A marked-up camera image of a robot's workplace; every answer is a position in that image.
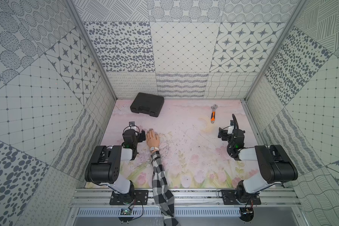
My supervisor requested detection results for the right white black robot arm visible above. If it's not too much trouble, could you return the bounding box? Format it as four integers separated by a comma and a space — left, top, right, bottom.
218, 126, 298, 204

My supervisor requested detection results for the mannequin hand with long nails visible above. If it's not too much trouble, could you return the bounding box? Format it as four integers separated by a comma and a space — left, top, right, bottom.
146, 129, 160, 149

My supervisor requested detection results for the orange black adjustable wrench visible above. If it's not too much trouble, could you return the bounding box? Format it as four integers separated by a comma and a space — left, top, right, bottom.
211, 104, 218, 124

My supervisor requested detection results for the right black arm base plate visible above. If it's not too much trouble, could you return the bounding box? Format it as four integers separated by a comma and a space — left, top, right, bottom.
218, 189, 261, 205

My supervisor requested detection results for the circuit board with cables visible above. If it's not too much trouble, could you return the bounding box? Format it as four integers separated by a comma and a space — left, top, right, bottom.
118, 198, 144, 223
239, 198, 254, 222

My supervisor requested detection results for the black white plaid sleeve forearm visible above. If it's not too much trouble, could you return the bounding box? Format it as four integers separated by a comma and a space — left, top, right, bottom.
152, 151, 180, 226

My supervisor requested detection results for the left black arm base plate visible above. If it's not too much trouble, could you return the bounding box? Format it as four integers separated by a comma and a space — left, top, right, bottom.
110, 189, 149, 205

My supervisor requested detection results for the right circuit board with cables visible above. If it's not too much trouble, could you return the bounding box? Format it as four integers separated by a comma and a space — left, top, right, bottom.
239, 198, 254, 222

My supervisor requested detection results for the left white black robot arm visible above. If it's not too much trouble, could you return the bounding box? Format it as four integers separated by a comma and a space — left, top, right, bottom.
84, 127, 146, 205

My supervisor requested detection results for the aluminium rail frame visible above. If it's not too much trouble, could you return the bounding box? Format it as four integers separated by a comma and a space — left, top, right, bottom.
69, 186, 301, 208

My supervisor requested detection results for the white perforated vent strip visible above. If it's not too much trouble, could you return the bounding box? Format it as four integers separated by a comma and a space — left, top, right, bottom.
77, 207, 241, 217

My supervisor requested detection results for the left circuit board with cables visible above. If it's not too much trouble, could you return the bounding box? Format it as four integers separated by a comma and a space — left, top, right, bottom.
118, 198, 144, 223

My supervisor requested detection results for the black plastic tool case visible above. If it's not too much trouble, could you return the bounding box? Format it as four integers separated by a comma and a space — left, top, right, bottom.
130, 92, 164, 117

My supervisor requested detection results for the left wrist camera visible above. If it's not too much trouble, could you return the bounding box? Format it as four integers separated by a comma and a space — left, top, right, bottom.
129, 121, 136, 130

